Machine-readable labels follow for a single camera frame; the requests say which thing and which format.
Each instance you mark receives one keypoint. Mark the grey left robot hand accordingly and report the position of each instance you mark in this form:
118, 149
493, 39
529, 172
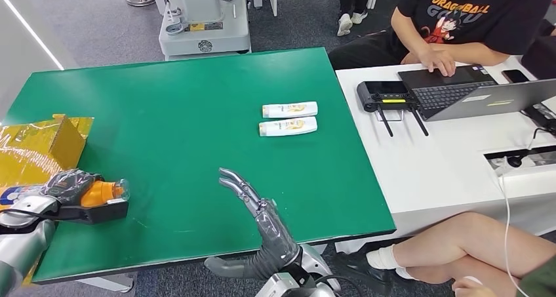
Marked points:
69, 186

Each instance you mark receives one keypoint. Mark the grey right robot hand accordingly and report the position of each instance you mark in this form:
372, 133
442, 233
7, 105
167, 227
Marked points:
273, 234

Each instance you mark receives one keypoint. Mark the orange bottle with clear cap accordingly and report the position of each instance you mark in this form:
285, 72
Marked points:
102, 193

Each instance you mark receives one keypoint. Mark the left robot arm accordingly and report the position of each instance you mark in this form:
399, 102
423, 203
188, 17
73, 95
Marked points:
21, 243

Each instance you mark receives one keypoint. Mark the white shampoo bottle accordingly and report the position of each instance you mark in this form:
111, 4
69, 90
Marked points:
286, 126
289, 109

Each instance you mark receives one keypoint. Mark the yellow film-wrapped cardboard box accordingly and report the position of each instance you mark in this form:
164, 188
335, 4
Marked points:
30, 151

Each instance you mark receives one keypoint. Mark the black controller with antennas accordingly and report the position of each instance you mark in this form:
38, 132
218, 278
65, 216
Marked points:
382, 91

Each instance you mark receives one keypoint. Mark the person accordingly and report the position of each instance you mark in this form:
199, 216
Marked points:
469, 12
349, 4
469, 243

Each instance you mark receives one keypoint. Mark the white machine base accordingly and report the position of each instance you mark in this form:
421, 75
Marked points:
202, 34

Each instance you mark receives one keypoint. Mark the laptop with grey lid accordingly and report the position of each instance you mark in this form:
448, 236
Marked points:
488, 100

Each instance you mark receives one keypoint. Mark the black smartphone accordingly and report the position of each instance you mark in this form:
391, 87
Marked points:
515, 76

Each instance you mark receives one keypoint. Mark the black power adapter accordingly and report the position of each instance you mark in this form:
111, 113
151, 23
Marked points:
540, 116

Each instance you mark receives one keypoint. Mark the black chair back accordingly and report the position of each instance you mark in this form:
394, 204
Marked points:
540, 56

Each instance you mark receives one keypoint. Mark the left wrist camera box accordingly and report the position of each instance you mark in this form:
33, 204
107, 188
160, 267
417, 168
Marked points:
104, 211

